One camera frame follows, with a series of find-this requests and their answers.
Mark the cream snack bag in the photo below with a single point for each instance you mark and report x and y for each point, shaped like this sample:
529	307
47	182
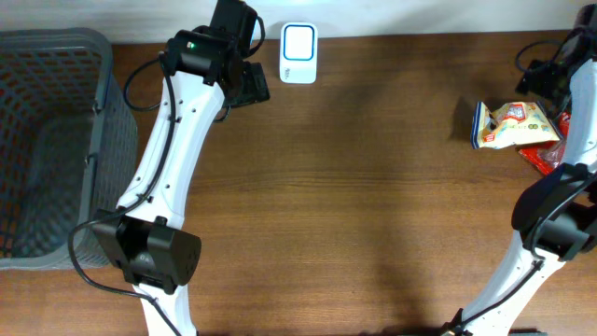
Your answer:
513	124

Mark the white barcode scanner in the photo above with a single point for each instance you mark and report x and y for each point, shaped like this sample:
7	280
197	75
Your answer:
298	53

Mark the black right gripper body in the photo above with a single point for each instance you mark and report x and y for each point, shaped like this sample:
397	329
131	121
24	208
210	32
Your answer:
543	79

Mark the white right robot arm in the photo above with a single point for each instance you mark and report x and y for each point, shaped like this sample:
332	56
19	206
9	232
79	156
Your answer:
555	218

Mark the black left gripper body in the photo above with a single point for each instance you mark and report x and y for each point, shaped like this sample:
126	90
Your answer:
255	89

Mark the grey plastic basket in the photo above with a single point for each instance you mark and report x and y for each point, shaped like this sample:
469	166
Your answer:
68	146

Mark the red jerky bag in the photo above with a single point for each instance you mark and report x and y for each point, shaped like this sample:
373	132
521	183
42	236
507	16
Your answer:
545	157

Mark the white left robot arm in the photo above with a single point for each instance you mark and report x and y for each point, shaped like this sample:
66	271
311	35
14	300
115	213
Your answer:
205	70

